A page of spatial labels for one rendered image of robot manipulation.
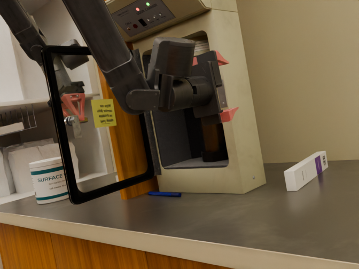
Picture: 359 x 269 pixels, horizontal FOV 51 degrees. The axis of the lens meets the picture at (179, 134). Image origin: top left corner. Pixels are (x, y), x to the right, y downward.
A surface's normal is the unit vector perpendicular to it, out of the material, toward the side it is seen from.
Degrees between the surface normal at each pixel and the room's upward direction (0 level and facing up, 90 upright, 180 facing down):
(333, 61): 90
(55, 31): 90
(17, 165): 86
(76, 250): 90
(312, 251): 0
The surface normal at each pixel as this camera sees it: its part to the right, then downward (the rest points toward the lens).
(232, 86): 0.71, -0.09
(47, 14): -0.69, 0.16
